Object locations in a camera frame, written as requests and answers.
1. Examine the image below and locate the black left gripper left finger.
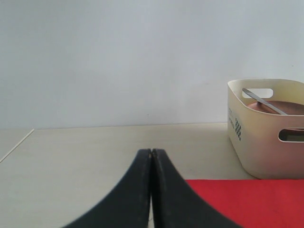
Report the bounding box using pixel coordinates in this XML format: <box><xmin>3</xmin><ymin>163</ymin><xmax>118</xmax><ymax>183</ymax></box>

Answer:
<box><xmin>65</xmin><ymin>149</ymin><xmax>152</xmax><ymax>228</ymax></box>

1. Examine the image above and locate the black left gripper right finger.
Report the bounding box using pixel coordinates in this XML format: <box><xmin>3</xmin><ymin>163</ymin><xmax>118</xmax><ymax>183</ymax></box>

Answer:
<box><xmin>152</xmin><ymin>149</ymin><xmax>240</xmax><ymax>228</ymax></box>

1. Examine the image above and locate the red table cloth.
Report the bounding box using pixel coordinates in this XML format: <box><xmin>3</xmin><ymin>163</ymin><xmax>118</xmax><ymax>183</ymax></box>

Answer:
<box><xmin>187</xmin><ymin>180</ymin><xmax>304</xmax><ymax>228</ymax></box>

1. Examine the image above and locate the cream plastic storage bin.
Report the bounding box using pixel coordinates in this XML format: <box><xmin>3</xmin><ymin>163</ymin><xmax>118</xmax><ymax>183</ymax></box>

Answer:
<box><xmin>228</xmin><ymin>79</ymin><xmax>304</xmax><ymax>179</ymax></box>

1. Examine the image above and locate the silver metal knife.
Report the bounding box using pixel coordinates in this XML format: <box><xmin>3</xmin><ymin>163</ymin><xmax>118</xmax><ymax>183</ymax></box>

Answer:
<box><xmin>242</xmin><ymin>88</ymin><xmax>287</xmax><ymax>115</ymax></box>

